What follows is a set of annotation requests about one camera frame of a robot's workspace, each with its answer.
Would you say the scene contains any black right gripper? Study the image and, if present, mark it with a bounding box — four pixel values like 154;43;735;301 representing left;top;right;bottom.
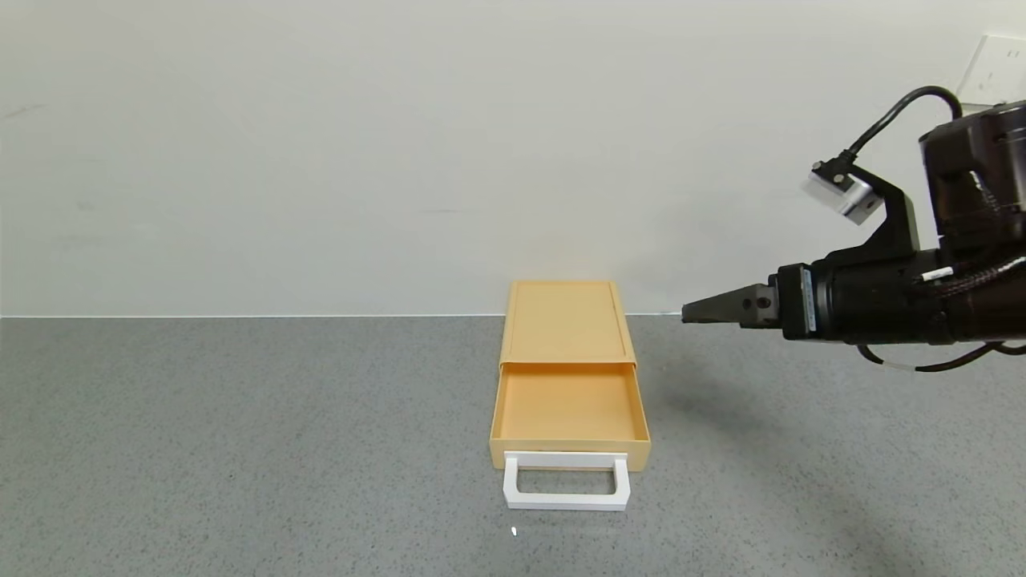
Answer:
681;248;947;344

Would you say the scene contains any yellow drawer with white handle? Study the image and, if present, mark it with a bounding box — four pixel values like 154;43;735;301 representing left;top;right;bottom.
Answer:
489;362;652;512

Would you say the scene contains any yellow drawer cabinet housing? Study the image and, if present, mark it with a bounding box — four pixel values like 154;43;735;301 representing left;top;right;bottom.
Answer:
499;280;638;369

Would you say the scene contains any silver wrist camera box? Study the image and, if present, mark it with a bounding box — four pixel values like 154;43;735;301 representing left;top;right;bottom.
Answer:
800;160;884;226

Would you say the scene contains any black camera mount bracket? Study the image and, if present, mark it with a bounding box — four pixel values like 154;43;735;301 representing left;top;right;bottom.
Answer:
826;163;924;265

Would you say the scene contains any thin black cable with white tag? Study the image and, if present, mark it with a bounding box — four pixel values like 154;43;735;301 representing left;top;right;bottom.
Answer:
856;340;1026;374

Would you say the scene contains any black camera cable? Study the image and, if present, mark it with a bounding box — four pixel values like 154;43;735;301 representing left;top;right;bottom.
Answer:
836;86;963;163

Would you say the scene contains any white wall socket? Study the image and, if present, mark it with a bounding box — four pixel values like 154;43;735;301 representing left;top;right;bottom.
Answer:
958;34;1026;109

